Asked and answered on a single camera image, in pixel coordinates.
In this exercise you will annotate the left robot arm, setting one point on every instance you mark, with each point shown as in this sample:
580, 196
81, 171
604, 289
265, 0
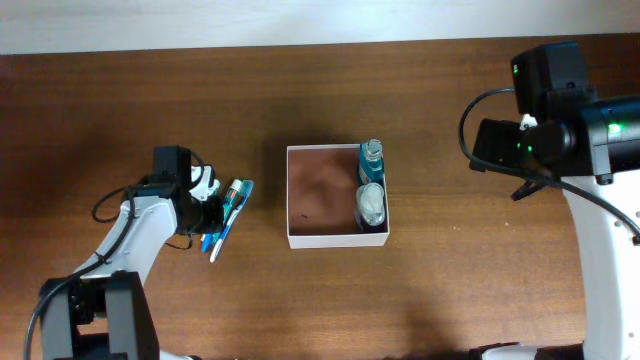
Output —
100, 311

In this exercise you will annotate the green white soap packet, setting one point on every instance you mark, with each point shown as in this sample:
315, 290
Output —
214, 187

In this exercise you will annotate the white square cardboard box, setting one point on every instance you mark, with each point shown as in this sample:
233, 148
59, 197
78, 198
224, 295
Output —
321, 185

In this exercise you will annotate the clear pump soap bottle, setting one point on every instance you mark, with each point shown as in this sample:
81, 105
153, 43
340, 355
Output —
370, 212

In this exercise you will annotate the blue disposable razor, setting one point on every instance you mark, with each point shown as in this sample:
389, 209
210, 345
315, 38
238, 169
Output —
206, 242

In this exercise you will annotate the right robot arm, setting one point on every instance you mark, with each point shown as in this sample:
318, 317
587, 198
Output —
551, 81

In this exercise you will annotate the small toothpaste tube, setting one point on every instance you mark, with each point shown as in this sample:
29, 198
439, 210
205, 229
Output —
229, 201

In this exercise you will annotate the blue white toothbrush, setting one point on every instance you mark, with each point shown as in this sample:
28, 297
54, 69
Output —
244, 193

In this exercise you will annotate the blue mouthwash bottle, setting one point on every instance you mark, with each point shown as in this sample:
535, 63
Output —
371, 163

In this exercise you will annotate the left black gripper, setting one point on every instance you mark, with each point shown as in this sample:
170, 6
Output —
215, 218

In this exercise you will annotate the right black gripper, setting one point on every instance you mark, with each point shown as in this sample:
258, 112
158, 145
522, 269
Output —
492, 142

